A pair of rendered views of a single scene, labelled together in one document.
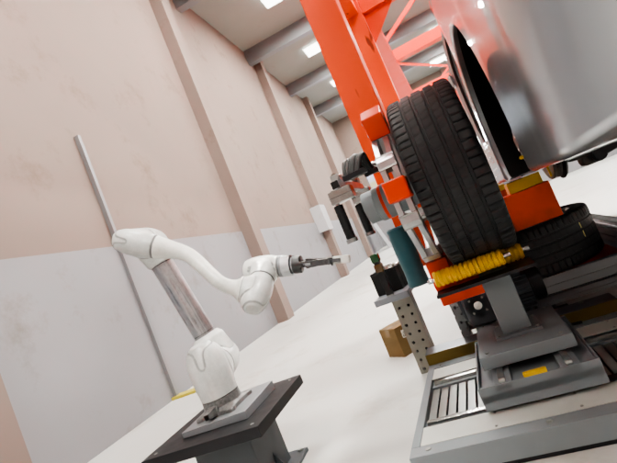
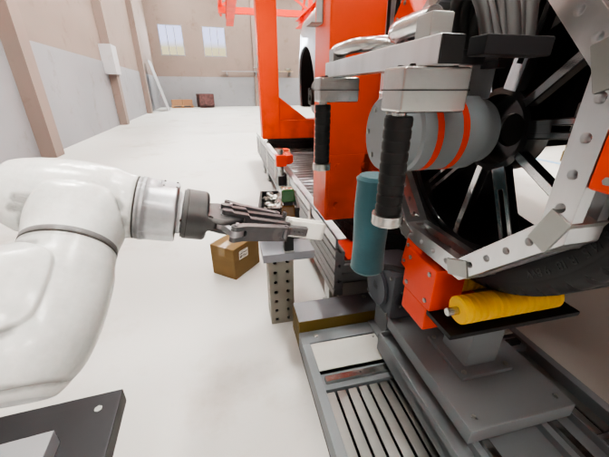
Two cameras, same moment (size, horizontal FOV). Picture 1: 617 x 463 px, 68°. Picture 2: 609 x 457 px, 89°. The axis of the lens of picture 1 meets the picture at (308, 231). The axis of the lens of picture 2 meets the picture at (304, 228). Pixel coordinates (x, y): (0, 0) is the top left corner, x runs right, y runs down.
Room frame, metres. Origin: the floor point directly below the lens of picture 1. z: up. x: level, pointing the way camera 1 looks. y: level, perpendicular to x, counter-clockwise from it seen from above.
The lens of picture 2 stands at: (1.40, 0.18, 0.93)
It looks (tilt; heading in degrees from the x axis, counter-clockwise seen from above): 24 degrees down; 328
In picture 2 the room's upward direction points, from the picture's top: straight up
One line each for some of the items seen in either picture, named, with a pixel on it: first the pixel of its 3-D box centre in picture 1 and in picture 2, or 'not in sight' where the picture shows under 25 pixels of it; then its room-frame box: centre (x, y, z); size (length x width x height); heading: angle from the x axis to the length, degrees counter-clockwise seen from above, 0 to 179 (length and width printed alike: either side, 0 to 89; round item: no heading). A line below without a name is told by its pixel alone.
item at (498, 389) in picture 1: (530, 358); (473, 392); (1.65, -0.56, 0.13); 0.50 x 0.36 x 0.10; 161
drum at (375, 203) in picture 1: (390, 198); (429, 132); (1.79, -0.35, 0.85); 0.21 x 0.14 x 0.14; 71
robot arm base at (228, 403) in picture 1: (220, 402); not in sight; (1.85, 0.59, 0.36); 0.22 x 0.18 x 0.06; 161
